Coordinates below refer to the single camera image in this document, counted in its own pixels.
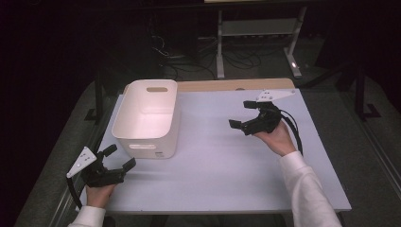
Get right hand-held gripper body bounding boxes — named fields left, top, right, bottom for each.
left=241, top=89, right=297, bottom=136

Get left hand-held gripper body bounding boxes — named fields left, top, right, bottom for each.
left=65, top=146, right=126, bottom=188

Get white plastic bin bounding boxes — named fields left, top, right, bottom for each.
left=111, top=79, right=182, bottom=160

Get person's left hand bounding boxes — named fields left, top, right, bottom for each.
left=85, top=183, right=117, bottom=210

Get person's right hand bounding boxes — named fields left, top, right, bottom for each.
left=253, top=121, right=298, bottom=158

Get black metal stand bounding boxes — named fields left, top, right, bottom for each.
left=353, top=61, right=382, bottom=121
left=84, top=61, right=106, bottom=125

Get white metal stand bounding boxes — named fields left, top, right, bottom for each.
left=216, top=6, right=308, bottom=79

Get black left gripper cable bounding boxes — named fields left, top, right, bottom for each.
left=65, top=177, right=83, bottom=211

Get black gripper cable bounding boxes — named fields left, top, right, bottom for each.
left=65, top=177, right=83, bottom=211
left=278, top=108, right=305, bottom=156

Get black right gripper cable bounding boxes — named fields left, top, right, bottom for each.
left=278, top=108, right=305, bottom=156

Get black floor cables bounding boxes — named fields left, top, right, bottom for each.
left=150, top=34, right=272, bottom=80

